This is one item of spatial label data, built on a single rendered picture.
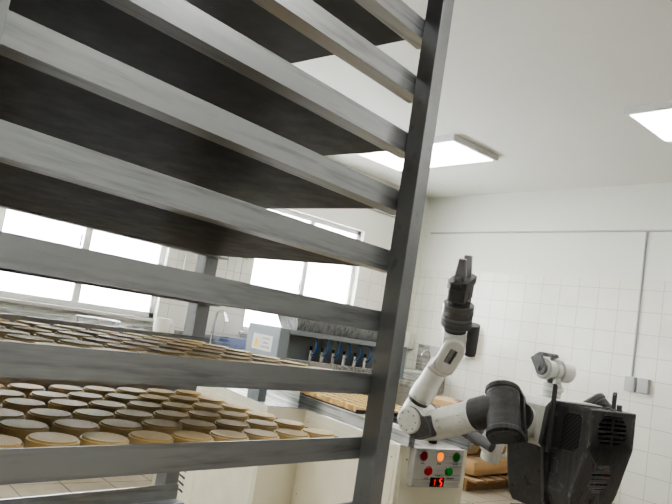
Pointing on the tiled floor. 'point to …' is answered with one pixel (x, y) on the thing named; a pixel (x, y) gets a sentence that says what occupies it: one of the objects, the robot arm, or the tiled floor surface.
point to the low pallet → (485, 482)
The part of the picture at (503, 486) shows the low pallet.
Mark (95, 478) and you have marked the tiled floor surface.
